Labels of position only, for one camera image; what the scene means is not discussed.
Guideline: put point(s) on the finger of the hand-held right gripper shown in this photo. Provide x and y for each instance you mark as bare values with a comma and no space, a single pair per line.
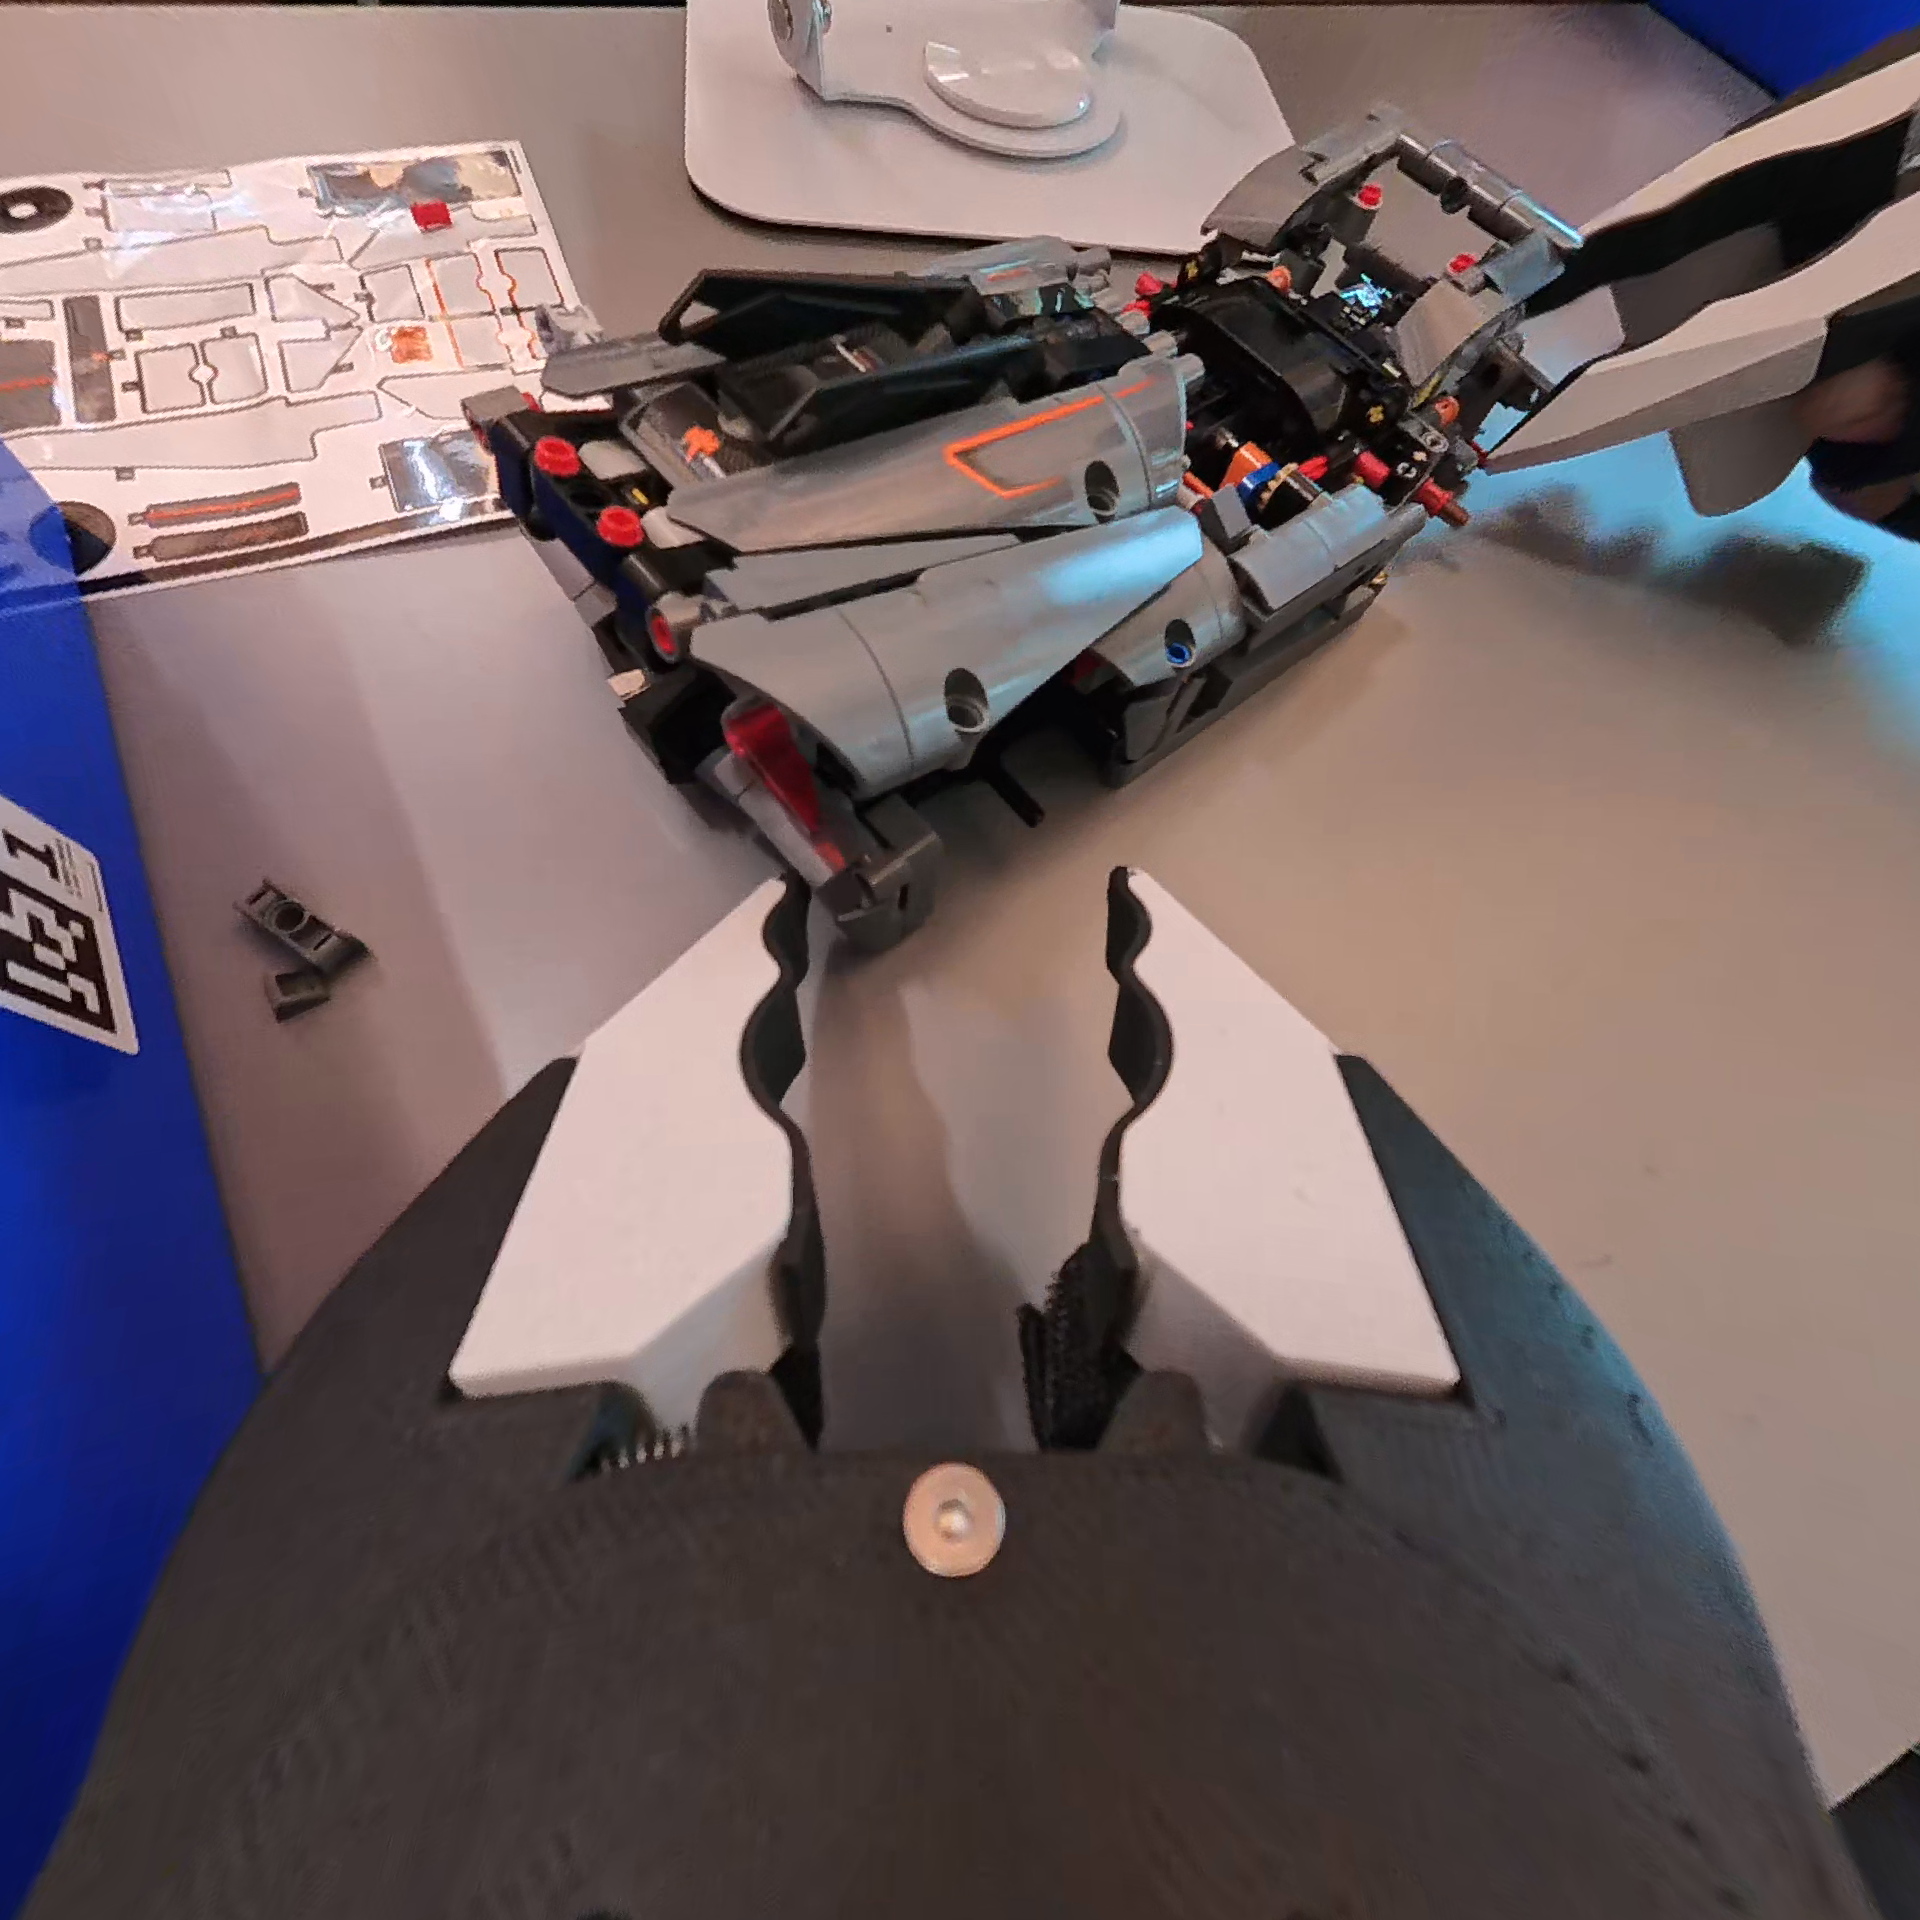
1799,130
1695,389

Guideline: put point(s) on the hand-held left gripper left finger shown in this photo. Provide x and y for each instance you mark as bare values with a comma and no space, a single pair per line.
646,1202

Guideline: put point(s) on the white book stand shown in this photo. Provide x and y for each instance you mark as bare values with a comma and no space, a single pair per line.
1142,149

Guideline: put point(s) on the grey lego car model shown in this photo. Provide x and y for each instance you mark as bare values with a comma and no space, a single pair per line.
932,629

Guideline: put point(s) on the small dark grey lego plate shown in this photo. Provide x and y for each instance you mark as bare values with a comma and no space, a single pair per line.
300,922

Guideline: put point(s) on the lego sticker sheet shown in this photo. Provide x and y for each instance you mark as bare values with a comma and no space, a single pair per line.
226,317

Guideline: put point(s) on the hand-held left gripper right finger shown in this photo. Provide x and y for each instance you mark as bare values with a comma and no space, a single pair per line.
1277,1202

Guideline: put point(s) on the small dark grey lego piece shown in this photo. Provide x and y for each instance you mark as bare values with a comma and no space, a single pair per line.
299,996

